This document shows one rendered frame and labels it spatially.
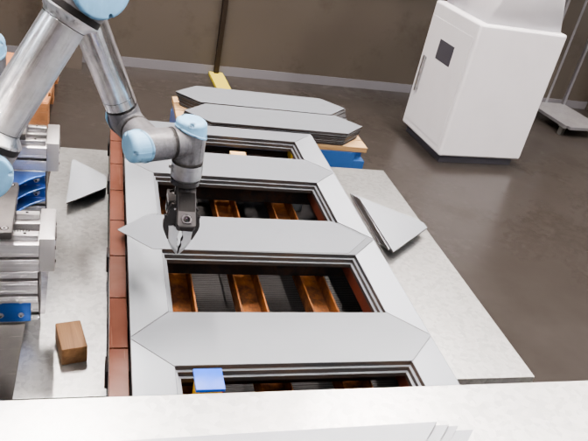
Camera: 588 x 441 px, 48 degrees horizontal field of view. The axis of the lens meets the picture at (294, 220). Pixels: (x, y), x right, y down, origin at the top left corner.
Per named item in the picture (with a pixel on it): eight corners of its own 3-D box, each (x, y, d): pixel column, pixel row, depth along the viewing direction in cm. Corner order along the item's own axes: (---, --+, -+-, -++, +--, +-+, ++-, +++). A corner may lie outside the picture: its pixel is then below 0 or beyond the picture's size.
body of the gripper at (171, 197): (193, 210, 171) (199, 169, 165) (197, 227, 164) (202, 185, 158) (164, 208, 169) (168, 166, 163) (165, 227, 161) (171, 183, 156)
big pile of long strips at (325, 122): (340, 112, 314) (343, 100, 311) (367, 148, 281) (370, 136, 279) (172, 95, 291) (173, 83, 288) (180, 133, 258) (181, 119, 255)
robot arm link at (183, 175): (205, 170, 155) (170, 167, 153) (202, 186, 158) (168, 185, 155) (201, 156, 162) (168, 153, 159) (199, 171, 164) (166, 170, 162)
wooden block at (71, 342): (54, 338, 164) (54, 323, 162) (80, 334, 167) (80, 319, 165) (61, 366, 157) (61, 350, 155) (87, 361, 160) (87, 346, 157)
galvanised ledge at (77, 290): (108, 157, 260) (108, 150, 258) (105, 405, 153) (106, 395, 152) (54, 153, 254) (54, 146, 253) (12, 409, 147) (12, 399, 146)
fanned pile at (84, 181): (106, 162, 250) (107, 152, 248) (105, 215, 218) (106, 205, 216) (72, 159, 246) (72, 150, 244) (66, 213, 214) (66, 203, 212)
